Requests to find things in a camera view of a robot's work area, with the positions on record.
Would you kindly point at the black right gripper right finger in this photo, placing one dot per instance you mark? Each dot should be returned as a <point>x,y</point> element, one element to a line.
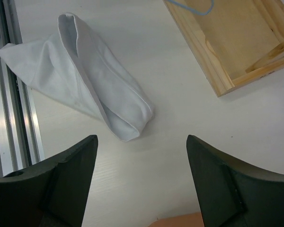
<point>232,192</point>

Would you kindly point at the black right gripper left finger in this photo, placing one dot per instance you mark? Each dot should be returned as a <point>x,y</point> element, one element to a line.
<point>51,193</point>

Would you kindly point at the white shirt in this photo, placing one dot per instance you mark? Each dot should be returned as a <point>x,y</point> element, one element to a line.
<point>75,67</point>

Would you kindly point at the light blue grey-skirt hanger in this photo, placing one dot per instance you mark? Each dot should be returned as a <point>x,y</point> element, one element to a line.
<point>198,7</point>

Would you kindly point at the orange plastic basket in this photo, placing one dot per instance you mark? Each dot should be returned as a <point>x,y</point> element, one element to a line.
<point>188,220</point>

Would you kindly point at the wooden clothes rack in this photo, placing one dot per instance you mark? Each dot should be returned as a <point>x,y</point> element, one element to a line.
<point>238,42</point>

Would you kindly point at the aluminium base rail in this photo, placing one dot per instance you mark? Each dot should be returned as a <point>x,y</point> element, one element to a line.
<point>20,138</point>

